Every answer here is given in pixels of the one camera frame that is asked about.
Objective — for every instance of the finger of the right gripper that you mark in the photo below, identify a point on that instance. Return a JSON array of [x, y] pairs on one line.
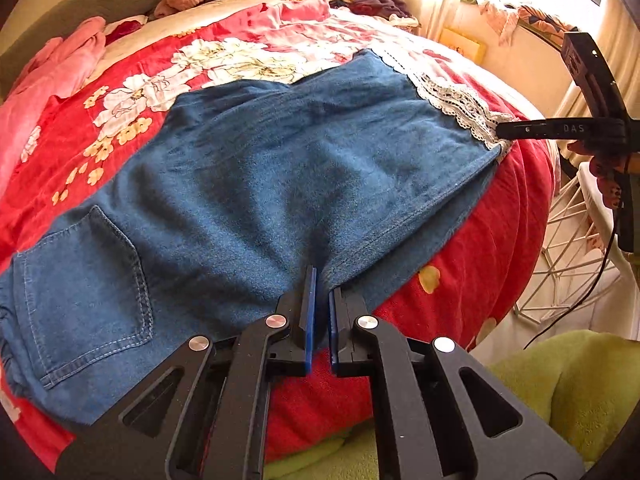
[[585, 129], [592, 76]]

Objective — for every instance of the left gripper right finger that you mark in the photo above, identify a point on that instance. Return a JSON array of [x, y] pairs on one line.
[[439, 413]]

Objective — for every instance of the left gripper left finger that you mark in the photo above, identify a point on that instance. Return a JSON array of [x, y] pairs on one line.
[[202, 413]]

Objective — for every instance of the blue denim pants lace hem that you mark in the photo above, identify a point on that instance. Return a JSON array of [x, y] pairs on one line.
[[351, 170]]

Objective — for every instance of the right hand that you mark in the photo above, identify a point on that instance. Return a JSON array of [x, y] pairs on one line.
[[603, 168]]

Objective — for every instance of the yellow box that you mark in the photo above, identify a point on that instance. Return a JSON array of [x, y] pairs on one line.
[[471, 48]]

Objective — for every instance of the green fleece sleeve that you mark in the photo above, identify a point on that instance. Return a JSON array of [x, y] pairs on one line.
[[584, 384]]

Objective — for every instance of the dark purple garment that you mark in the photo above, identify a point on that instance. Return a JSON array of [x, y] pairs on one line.
[[383, 8]]

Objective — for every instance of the red floral bedspread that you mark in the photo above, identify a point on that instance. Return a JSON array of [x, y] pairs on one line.
[[84, 140]]

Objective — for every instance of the pink quilt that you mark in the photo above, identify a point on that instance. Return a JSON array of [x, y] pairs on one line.
[[59, 69]]

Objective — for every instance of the white wire basket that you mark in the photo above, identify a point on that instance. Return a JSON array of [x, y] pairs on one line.
[[578, 265]]

